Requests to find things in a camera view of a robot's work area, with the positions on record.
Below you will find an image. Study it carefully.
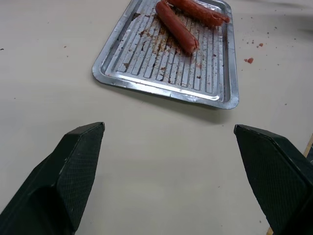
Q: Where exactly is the red sausage with torn skin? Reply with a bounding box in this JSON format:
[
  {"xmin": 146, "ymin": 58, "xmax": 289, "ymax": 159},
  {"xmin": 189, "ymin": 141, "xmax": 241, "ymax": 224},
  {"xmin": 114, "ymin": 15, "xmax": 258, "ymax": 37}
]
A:
[{"xmin": 167, "ymin": 0, "xmax": 231, "ymax": 26}]

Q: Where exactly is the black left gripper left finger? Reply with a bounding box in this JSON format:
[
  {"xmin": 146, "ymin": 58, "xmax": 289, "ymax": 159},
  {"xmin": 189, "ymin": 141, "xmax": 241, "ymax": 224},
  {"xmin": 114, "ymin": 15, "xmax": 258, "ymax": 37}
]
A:
[{"xmin": 0, "ymin": 121, "xmax": 106, "ymax": 235}]

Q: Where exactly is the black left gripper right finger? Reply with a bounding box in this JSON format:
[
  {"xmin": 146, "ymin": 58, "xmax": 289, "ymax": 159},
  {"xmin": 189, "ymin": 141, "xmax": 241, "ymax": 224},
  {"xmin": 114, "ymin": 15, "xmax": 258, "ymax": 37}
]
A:
[{"xmin": 233, "ymin": 124, "xmax": 313, "ymax": 235}]

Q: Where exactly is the red sausage with split end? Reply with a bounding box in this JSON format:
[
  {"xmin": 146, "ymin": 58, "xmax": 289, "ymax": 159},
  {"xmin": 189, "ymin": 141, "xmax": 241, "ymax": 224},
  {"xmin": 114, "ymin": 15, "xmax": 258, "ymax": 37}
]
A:
[{"xmin": 155, "ymin": 0, "xmax": 200, "ymax": 54}]

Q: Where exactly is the ribbed silver metal tray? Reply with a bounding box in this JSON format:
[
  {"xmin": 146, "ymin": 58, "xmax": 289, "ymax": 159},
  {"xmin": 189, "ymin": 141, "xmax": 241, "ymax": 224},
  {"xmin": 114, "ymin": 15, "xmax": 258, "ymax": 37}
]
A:
[{"xmin": 92, "ymin": 0, "xmax": 240, "ymax": 110}]

